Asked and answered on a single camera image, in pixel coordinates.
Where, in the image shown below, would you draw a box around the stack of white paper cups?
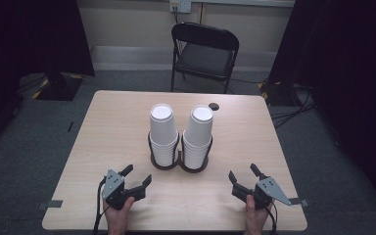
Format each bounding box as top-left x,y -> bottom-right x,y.
148,103 -> 180,168
181,105 -> 214,170

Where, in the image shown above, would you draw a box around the black stand base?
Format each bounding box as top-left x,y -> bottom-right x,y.
31,71 -> 85,102
258,80 -> 309,108

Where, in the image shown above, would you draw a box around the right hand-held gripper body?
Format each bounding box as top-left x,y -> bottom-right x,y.
251,176 -> 293,211

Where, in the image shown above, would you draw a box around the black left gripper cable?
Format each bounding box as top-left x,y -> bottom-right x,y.
92,177 -> 108,235

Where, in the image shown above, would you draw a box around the black curtain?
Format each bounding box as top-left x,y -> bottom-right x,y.
266,0 -> 376,212

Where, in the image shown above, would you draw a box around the black floor cables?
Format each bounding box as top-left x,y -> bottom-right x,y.
269,83 -> 316,130

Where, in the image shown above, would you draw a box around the person's right hand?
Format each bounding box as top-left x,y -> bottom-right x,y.
244,194 -> 272,235

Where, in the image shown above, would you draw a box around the person's left hand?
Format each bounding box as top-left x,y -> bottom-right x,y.
103,196 -> 136,235

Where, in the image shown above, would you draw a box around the white wall socket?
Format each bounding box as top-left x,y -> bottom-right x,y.
168,0 -> 193,15

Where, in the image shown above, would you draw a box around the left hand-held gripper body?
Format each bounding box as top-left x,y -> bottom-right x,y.
101,168 -> 129,211

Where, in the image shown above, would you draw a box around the black folding chair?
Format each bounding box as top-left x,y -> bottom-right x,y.
169,22 -> 241,95

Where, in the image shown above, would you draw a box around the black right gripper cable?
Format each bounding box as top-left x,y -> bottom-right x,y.
263,201 -> 279,235

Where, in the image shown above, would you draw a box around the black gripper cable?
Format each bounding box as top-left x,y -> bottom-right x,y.
92,177 -> 108,235
263,201 -> 279,235

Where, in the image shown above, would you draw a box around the black double cup holder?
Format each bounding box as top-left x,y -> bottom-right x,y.
147,130 -> 214,174

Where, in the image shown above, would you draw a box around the grey tape strip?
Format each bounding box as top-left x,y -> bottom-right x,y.
36,199 -> 64,211
288,197 -> 309,208

